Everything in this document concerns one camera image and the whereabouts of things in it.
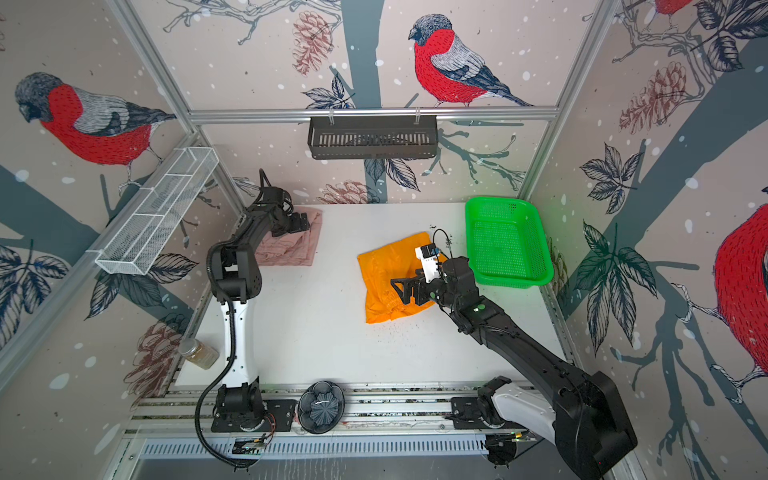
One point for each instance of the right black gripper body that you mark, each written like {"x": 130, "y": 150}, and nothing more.
{"x": 439, "y": 290}

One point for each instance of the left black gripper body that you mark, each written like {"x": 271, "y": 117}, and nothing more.
{"x": 291, "y": 224}

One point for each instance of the orange shorts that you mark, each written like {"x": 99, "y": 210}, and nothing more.
{"x": 396, "y": 260}

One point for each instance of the pink shorts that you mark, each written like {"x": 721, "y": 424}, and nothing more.
{"x": 295, "y": 249}

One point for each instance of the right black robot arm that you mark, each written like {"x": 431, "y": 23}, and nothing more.
{"x": 581, "y": 414}

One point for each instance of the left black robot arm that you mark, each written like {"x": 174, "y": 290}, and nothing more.
{"x": 235, "y": 279}

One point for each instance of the green plastic basket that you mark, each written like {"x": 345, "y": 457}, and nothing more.
{"x": 506, "y": 243}

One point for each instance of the black round fan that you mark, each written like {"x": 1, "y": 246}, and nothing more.
{"x": 321, "y": 407}

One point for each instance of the clear jar with contents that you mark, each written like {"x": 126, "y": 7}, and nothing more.
{"x": 198, "y": 353}

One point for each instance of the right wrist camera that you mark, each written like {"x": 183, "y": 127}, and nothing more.
{"x": 428, "y": 255}

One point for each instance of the black hanging wire basket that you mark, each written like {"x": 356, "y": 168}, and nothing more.
{"x": 373, "y": 137}

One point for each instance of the horizontal aluminium frame bar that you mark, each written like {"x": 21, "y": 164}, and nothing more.
{"x": 263, "y": 116}

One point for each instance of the white mesh wall shelf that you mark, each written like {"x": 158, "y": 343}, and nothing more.
{"x": 142, "y": 237}

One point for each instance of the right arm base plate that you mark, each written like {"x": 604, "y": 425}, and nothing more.
{"x": 465, "y": 414}

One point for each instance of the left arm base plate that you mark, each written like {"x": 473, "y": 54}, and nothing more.
{"x": 275, "y": 415}

